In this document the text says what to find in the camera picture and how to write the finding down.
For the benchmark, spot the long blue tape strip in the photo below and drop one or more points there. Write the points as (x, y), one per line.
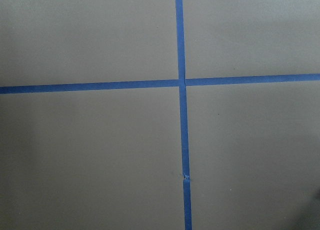
(184, 135)

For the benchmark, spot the crossing blue tape strip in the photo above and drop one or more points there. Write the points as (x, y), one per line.
(166, 83)

